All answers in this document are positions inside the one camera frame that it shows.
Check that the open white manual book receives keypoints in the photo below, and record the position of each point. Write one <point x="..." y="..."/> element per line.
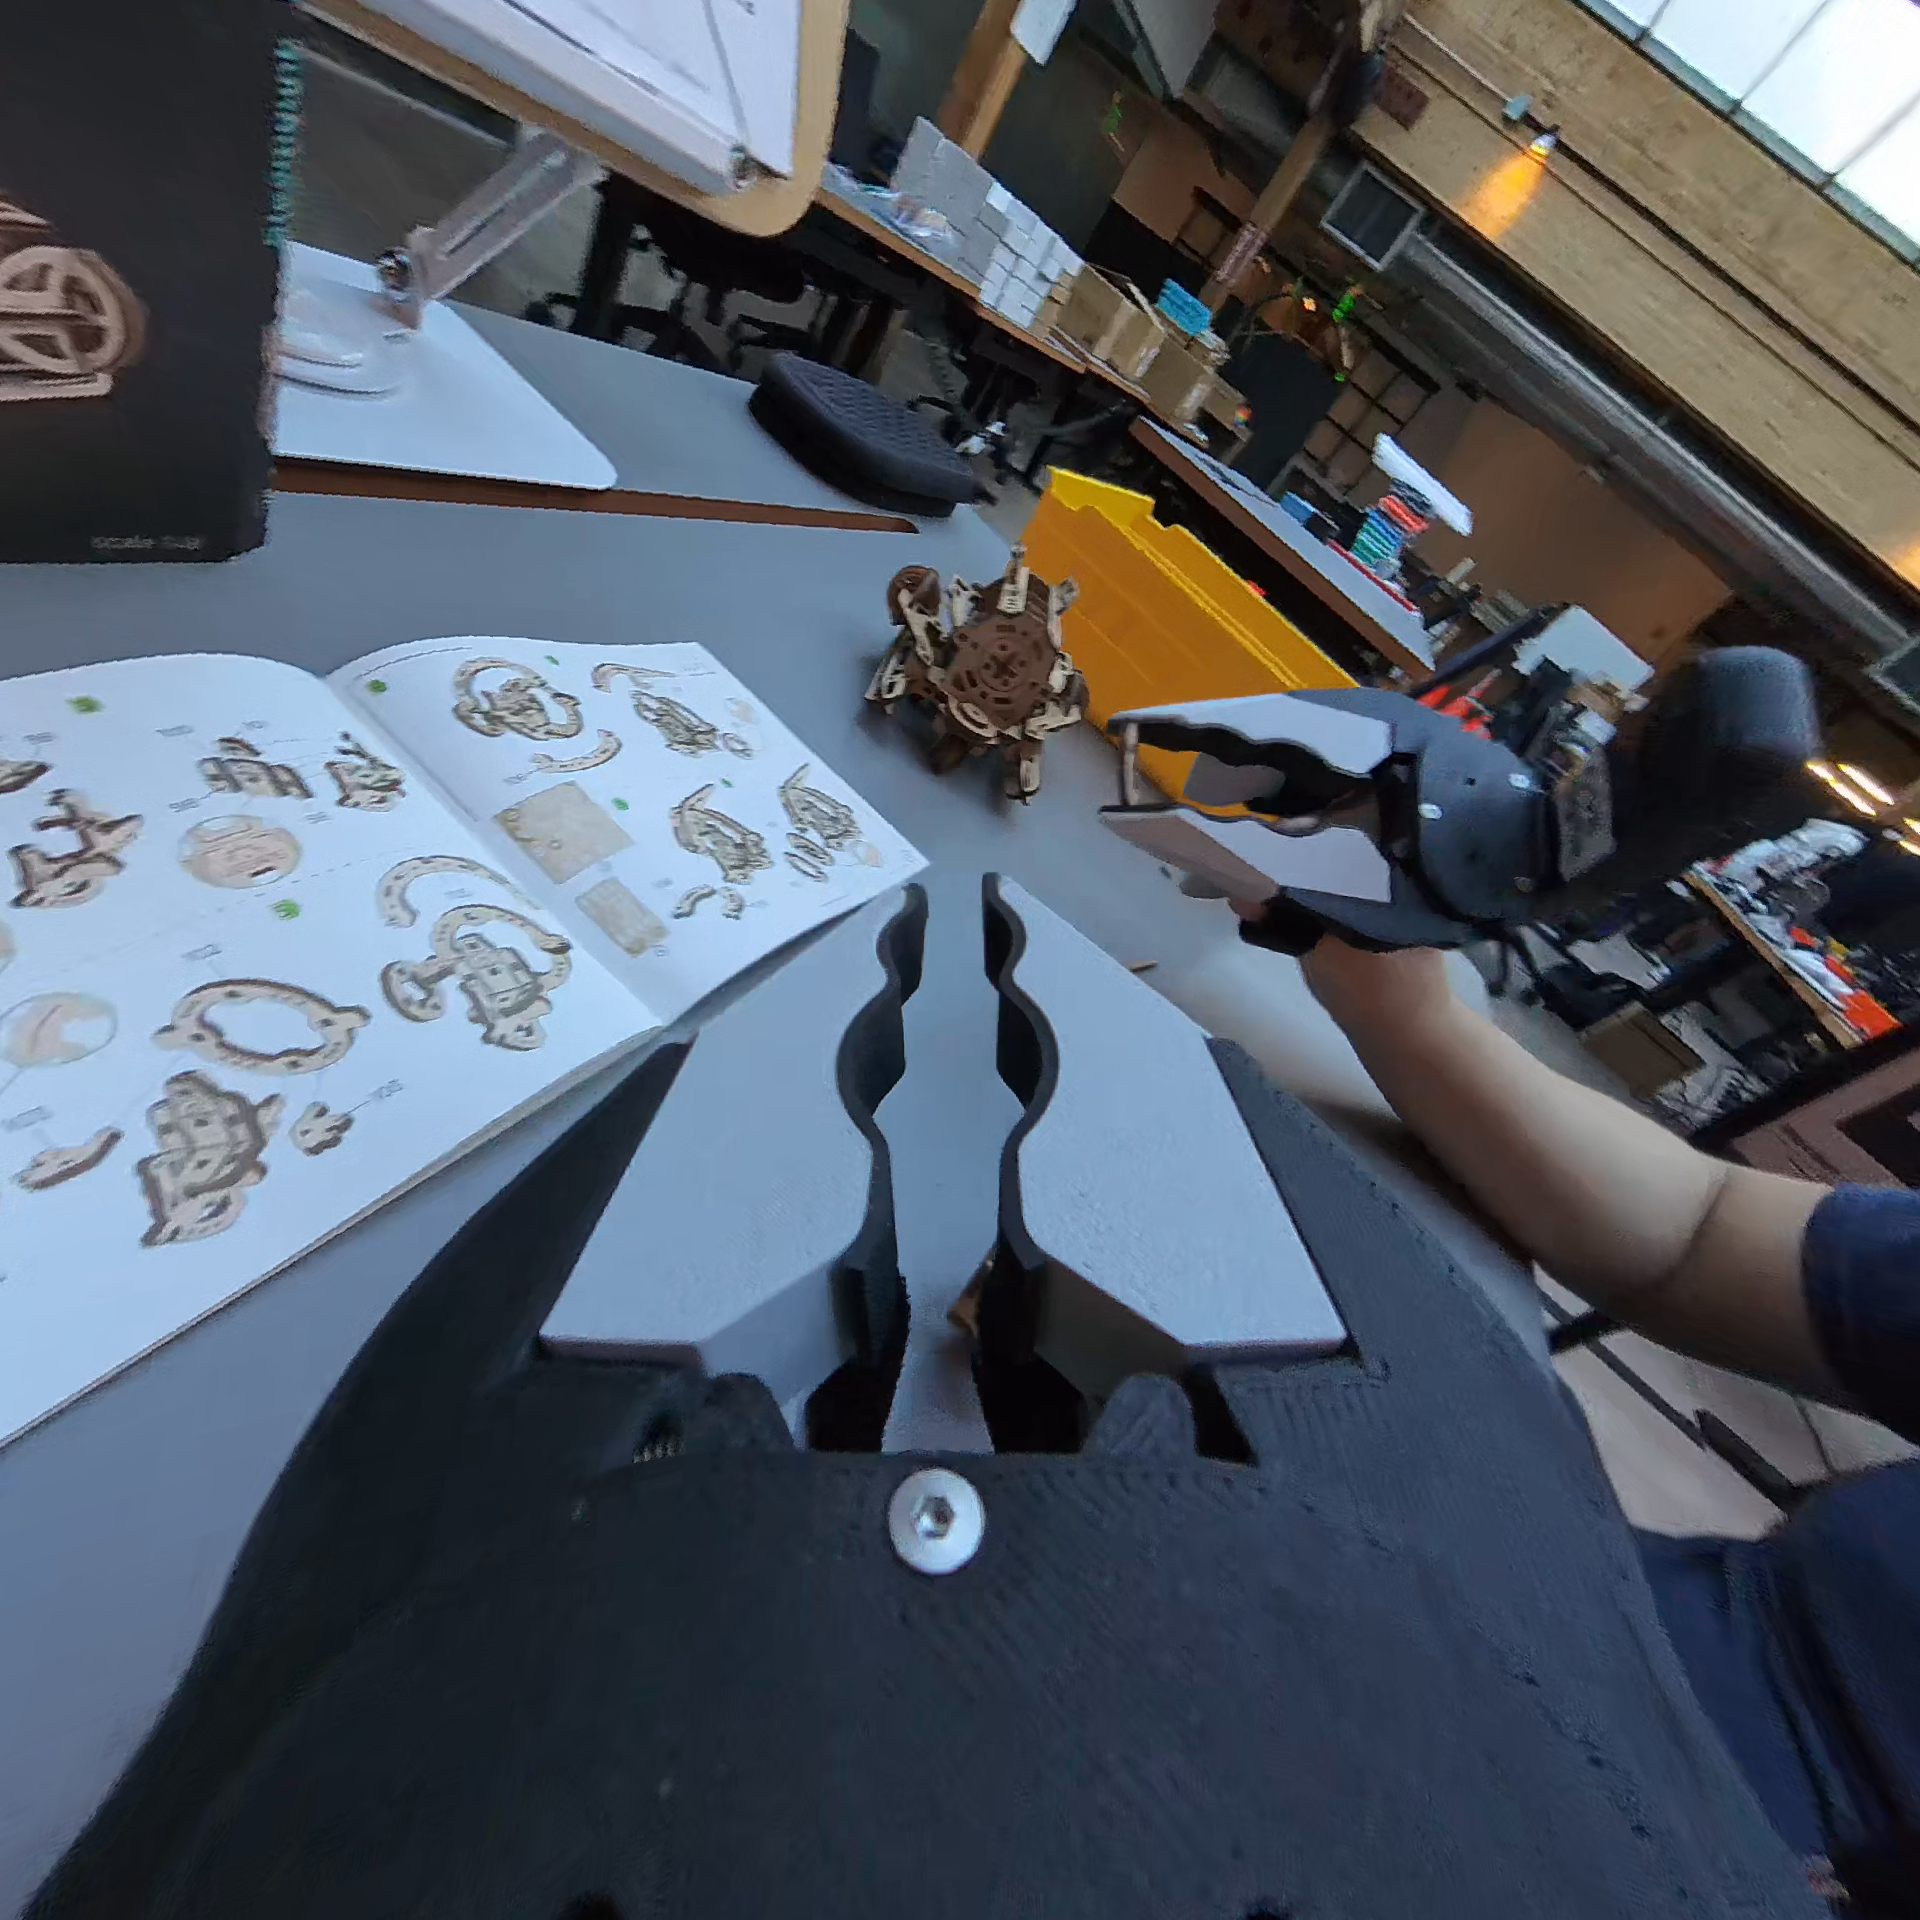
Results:
<point x="629" y="75"/>

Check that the person's right hand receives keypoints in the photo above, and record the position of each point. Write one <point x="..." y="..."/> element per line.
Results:
<point x="1358" y="974"/>

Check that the open instruction booklet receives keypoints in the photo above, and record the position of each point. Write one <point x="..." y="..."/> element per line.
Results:
<point x="376" y="931"/>

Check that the stack of coloured boxes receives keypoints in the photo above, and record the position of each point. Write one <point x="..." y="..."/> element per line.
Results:
<point x="1388" y="533"/>

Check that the black model kit box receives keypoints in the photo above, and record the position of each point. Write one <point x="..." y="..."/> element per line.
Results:
<point x="136" y="450"/>

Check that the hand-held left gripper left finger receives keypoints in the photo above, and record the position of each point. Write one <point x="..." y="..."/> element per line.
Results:
<point x="721" y="1201"/>

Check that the small wooden model assembly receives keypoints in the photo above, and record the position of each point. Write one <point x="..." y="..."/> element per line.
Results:
<point x="973" y="1300"/>

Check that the large wooden mechanical model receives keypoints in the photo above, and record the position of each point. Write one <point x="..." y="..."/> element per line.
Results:
<point x="984" y="675"/>

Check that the row of small white boxes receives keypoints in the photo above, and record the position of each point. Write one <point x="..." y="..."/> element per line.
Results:
<point x="990" y="224"/>

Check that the person's navy clothing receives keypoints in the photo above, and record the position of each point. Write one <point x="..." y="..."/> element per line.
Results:
<point x="1799" y="1650"/>

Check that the open brown cardboard box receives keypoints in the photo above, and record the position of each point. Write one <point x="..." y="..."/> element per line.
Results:
<point x="1110" y="323"/>

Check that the black mesh cushion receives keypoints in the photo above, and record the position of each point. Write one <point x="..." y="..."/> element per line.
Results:
<point x="870" y="435"/>

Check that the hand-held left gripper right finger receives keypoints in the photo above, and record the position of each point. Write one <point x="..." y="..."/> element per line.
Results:
<point x="1170" y="1201"/>

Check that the yellow storage bin stack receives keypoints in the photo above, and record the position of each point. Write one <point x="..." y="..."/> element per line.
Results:
<point x="1170" y="614"/>

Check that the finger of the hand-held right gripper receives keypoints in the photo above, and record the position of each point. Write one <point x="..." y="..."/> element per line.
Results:
<point x="1261" y="857"/>
<point x="1276" y="721"/>

